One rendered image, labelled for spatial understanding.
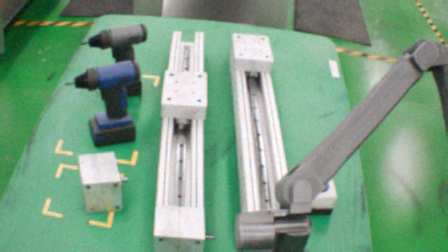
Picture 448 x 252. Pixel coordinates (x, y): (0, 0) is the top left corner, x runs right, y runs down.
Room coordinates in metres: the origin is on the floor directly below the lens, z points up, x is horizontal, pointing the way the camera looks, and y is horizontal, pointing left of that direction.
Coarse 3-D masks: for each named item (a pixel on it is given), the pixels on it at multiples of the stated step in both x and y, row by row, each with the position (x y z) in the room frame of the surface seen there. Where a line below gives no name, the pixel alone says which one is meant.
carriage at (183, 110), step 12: (168, 72) 1.29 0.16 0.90; (180, 72) 1.30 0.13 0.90; (192, 72) 1.30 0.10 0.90; (168, 84) 1.23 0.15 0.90; (180, 84) 1.24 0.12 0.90; (192, 84) 1.24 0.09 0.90; (204, 84) 1.25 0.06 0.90; (168, 96) 1.18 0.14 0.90; (180, 96) 1.18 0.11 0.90; (192, 96) 1.19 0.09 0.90; (204, 96) 1.19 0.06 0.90; (168, 108) 1.14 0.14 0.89; (180, 108) 1.14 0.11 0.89; (192, 108) 1.15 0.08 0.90; (204, 108) 1.15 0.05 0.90; (180, 120) 1.16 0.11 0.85
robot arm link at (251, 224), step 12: (300, 180) 0.68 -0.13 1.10; (300, 192) 0.67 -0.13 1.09; (300, 204) 0.66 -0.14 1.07; (240, 216) 0.65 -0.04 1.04; (252, 216) 0.65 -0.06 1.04; (264, 216) 0.65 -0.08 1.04; (240, 228) 0.63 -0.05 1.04; (252, 228) 0.63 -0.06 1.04; (264, 228) 0.63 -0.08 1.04; (240, 240) 0.61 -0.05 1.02; (252, 240) 0.62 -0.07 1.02; (264, 240) 0.62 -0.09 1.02
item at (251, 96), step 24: (240, 72) 1.40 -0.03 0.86; (264, 72) 1.42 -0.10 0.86; (240, 96) 1.27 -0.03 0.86; (264, 96) 1.29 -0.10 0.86; (240, 120) 1.17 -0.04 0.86; (264, 120) 1.23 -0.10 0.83; (240, 144) 1.10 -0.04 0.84; (264, 144) 1.13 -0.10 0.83; (240, 168) 1.04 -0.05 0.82; (264, 168) 1.03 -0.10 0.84; (240, 192) 0.98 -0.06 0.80; (264, 192) 0.94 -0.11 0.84
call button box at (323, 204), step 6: (330, 180) 1.00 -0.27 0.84; (330, 186) 0.98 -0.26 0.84; (324, 192) 0.96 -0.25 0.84; (330, 192) 0.96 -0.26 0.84; (318, 198) 0.94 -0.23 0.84; (324, 198) 0.94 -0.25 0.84; (330, 198) 0.94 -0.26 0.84; (336, 198) 0.94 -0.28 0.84; (312, 204) 0.94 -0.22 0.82; (318, 204) 0.94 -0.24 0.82; (324, 204) 0.94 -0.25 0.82; (330, 204) 0.94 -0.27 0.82; (312, 210) 0.94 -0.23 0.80; (318, 210) 0.94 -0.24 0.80; (324, 210) 0.94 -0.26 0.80; (330, 210) 0.94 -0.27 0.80
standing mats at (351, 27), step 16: (80, 0) 3.76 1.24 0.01; (96, 0) 3.76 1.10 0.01; (112, 0) 3.77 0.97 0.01; (128, 0) 3.78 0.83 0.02; (304, 0) 4.16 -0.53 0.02; (320, 0) 4.24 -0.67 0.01; (336, 0) 4.32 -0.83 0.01; (352, 0) 4.40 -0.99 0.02; (96, 16) 3.48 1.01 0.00; (304, 16) 3.82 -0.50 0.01; (320, 16) 3.88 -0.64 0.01; (336, 16) 3.94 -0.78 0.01; (352, 16) 4.01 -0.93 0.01; (320, 32) 3.58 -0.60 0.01; (336, 32) 3.63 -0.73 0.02; (352, 32) 3.69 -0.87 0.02
